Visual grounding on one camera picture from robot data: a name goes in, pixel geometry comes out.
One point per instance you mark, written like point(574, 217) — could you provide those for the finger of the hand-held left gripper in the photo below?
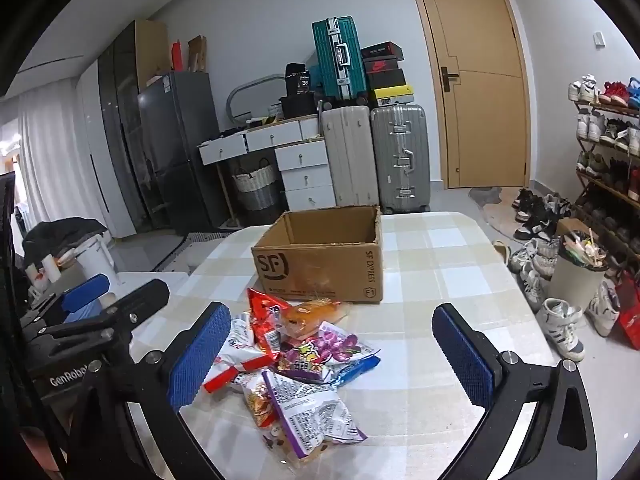
point(135, 305)
point(85, 292)

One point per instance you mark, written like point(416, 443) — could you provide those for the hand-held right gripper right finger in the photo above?
point(465, 355)

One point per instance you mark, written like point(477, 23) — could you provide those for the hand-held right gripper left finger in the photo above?
point(200, 355)

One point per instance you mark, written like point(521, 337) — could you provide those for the white red snack packet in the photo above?
point(235, 355)

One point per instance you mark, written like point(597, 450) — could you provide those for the red chip packet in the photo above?
point(265, 330)

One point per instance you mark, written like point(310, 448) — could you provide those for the blue snack packet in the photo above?
point(361, 365)

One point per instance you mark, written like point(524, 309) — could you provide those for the clear cookie packet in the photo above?
point(277, 442)

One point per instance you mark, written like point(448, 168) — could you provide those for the orange bread roll packet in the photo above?
point(310, 315)

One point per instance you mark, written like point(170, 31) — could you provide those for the purple white snack packet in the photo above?
point(310, 410)

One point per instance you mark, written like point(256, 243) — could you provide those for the purple grape candy packet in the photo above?
point(325, 347)

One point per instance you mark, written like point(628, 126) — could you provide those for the brown cardboard box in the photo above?
point(310, 270)

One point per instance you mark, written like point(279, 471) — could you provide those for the black jacket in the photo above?
point(65, 232)

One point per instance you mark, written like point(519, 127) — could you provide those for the white high-top sneaker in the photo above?
point(562, 325)

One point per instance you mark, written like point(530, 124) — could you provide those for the beige slipper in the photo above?
point(501, 251)

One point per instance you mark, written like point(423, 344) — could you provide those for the beige trash bin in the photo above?
point(572, 280)

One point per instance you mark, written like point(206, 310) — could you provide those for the white wardrobe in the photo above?
point(92, 160)

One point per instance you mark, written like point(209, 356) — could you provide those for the white curtain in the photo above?
point(55, 160)

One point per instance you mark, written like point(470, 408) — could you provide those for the round beige door mat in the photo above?
point(500, 220)

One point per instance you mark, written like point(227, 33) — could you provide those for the pile of shoes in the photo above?
point(537, 215)

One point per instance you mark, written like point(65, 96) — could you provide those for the grey doormat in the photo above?
point(485, 195)

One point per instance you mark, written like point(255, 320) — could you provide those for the dark glass cabinet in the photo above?
point(120, 135)

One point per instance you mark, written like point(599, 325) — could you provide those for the dark grey refrigerator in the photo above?
point(180, 150)

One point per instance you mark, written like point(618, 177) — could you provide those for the small cardboard box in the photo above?
point(570, 227)

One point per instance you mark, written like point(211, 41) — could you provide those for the woven laundry basket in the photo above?
point(255, 185)

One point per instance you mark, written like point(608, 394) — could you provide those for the red bag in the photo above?
point(630, 315)

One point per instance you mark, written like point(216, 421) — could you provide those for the silver suitcase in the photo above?
point(400, 160)

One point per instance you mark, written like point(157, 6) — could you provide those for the white drawer desk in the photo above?
point(300, 155)

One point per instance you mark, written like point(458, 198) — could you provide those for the beige suitcase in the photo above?
point(350, 155)

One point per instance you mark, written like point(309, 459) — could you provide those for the grey framed mirror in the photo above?
point(237, 95)

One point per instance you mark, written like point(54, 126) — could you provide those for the wooden door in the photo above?
point(480, 110)

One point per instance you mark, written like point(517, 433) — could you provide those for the tall flat cardboard box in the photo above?
point(152, 50)

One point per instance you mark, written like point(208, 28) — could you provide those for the brown paper bag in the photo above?
point(197, 55)

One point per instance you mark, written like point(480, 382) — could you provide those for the black storage box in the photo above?
point(297, 105)

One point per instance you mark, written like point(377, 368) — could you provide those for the shoe rack with shoes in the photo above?
point(610, 130)

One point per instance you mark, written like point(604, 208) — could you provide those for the yellow black shoe box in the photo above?
point(395, 95)

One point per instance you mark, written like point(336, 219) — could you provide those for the black bag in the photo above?
point(298, 77)

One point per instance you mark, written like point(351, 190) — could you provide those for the plain black shoe box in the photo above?
point(386, 80)

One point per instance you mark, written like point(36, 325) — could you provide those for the teal suitcase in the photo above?
point(330, 60)

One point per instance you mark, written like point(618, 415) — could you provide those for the black red shoe box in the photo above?
point(382, 51)

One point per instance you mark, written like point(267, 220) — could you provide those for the white wall switch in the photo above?
point(598, 38)

